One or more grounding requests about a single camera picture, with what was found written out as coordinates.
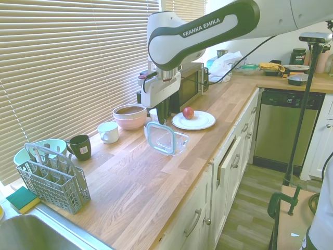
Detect stainless steel dishwasher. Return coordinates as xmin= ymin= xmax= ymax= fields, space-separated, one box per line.
xmin=252 ymin=88 xmax=326 ymax=172

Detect yellow cloth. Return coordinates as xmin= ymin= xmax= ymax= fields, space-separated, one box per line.
xmin=259 ymin=61 xmax=286 ymax=73

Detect green lidded clear container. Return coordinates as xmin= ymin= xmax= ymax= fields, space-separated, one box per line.
xmin=241 ymin=62 xmax=260 ymax=76

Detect black toaster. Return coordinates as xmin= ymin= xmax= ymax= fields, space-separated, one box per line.
xmin=136 ymin=90 xmax=172 ymax=118

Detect green yellow sponge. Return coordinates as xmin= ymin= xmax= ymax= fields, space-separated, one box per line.
xmin=5 ymin=186 xmax=42 ymax=215

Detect green metal clamp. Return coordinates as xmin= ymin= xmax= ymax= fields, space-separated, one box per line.
xmin=267 ymin=184 xmax=303 ymax=221

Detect black foil covered tray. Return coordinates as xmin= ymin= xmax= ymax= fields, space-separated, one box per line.
xmin=287 ymin=73 xmax=310 ymax=86

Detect brown mounting board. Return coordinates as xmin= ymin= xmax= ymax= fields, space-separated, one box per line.
xmin=272 ymin=184 xmax=325 ymax=250

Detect grey plastic cutlery basket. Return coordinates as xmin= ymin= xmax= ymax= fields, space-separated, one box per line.
xmin=16 ymin=142 xmax=92 ymax=215

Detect wide white mug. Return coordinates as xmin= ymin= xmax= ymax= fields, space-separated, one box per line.
xmin=97 ymin=121 xmax=120 ymax=144

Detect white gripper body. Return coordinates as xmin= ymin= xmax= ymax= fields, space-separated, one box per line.
xmin=141 ymin=70 xmax=182 ymax=108

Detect black mug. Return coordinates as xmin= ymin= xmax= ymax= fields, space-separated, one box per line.
xmin=65 ymin=134 xmax=93 ymax=161

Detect beige window blind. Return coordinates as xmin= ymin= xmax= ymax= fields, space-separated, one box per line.
xmin=165 ymin=0 xmax=206 ymax=14
xmin=0 ymin=0 xmax=163 ymax=186

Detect ajar white drawer front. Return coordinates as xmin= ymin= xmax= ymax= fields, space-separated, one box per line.
xmin=217 ymin=136 xmax=244 ymax=188

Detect mint green bowl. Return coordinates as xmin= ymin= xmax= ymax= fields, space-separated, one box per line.
xmin=13 ymin=139 xmax=67 ymax=167

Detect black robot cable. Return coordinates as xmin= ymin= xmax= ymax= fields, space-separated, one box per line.
xmin=179 ymin=35 xmax=278 ymax=85

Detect white lower cabinets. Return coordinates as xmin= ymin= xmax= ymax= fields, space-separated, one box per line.
xmin=156 ymin=87 xmax=262 ymax=250

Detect plate with food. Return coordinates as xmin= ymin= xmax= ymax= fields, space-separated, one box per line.
xmin=282 ymin=64 xmax=311 ymax=72

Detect black protein powder tub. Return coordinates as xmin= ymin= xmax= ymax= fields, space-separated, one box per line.
xmin=292 ymin=48 xmax=307 ymax=65

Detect white dinner plate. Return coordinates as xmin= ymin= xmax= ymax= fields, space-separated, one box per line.
xmin=171 ymin=110 xmax=216 ymax=130

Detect pink bottle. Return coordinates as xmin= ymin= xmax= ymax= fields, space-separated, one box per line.
xmin=316 ymin=52 xmax=331 ymax=74

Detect grey exterior camera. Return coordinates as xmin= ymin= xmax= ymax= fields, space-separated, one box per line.
xmin=298 ymin=32 xmax=333 ymax=44

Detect stainless steel sink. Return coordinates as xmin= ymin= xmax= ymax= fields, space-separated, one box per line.
xmin=0 ymin=205 xmax=115 ymax=250

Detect grey bowl brown inside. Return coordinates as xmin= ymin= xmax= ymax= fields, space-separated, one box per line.
xmin=112 ymin=103 xmax=148 ymax=121

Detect pink bowl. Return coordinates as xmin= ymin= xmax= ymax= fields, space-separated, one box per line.
xmin=113 ymin=110 xmax=148 ymax=131

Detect teal rimmed container lid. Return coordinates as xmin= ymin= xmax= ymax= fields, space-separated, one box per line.
xmin=144 ymin=121 xmax=183 ymax=157

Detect white side cabinet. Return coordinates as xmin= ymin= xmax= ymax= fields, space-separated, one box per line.
xmin=308 ymin=93 xmax=333 ymax=180

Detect white plastic bag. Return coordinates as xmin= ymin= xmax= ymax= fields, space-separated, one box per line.
xmin=209 ymin=51 xmax=244 ymax=83

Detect red apple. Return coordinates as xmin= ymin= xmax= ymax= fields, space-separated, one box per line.
xmin=182 ymin=106 xmax=195 ymax=120

